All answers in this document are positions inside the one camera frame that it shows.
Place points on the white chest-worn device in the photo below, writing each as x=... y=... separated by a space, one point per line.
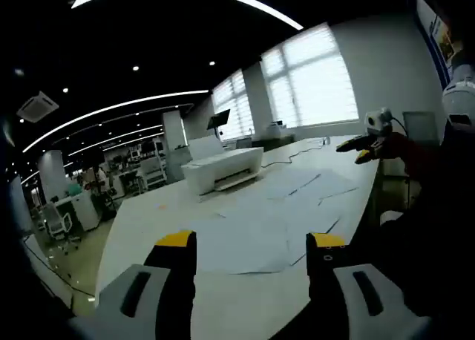
x=456 y=95

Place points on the narrow window with blinds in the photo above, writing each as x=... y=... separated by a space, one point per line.
x=232 y=102

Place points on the white printer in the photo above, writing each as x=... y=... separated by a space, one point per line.
x=222 y=169

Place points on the small black tilted monitor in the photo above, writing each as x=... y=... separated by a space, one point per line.
x=219 y=118

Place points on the pile of white printing papers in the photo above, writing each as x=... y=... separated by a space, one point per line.
x=252 y=236

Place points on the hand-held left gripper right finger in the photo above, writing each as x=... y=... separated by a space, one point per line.
x=341 y=299

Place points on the grey office chair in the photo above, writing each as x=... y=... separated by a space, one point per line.
x=418 y=126

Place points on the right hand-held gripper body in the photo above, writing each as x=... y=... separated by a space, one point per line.
x=378 y=121

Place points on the person's black shirt torso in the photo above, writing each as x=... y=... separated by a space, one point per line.
x=438 y=225

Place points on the small white machine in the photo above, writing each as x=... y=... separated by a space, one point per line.
x=276 y=129

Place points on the white table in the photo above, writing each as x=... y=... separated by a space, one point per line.
x=148 y=221

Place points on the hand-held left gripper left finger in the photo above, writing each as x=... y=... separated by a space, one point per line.
x=148 y=299

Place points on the ceiling air conditioner unit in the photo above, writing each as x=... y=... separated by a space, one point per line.
x=37 y=107

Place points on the wide window with blinds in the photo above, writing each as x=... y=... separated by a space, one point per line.
x=311 y=80

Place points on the white office chair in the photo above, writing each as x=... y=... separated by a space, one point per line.
x=59 y=223

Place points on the white cabinet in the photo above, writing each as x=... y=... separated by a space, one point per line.
x=83 y=212

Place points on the blue white wall poster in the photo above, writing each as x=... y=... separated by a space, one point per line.
x=430 y=24

